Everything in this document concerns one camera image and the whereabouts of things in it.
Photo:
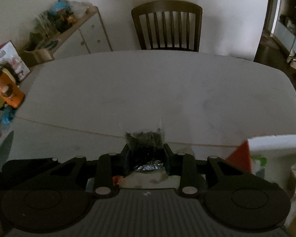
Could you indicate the white flat packet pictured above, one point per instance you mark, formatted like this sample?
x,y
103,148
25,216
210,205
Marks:
x,y
148,179

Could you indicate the clear bag of dark leaves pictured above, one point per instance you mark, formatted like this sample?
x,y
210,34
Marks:
x,y
144,143

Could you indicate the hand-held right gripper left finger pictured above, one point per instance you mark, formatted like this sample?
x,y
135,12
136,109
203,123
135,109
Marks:
x,y
125,161

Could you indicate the green and white packet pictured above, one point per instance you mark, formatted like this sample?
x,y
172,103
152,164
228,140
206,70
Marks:
x,y
259,165

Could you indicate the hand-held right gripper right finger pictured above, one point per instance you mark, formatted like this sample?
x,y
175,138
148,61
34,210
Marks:
x,y
168,161

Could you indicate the red and white printed box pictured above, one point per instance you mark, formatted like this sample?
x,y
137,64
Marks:
x,y
12,59

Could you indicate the brown cardboard box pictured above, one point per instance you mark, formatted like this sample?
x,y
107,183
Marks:
x,y
38,55

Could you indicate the clutter pile on sideboard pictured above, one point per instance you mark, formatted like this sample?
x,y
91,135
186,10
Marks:
x,y
56,19

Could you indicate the red and white cardboard box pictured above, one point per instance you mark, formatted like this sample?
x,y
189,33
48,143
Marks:
x,y
273,148

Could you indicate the orange printed package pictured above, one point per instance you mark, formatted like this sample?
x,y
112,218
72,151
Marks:
x,y
7,88

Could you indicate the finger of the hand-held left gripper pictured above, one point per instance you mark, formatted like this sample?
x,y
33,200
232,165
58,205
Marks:
x,y
22,169

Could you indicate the small blue object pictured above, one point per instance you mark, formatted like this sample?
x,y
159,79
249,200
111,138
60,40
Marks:
x,y
8,117

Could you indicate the dark wooden slatted chair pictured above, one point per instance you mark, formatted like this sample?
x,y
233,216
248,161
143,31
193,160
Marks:
x,y
166,27

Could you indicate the white wooden sideboard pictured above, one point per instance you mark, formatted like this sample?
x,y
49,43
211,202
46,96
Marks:
x,y
86,35

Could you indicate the blue globe toy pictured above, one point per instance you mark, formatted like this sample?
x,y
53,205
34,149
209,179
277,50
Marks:
x,y
59,7

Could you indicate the white wall shelving unit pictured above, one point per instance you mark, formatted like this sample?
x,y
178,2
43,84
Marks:
x,y
291,17

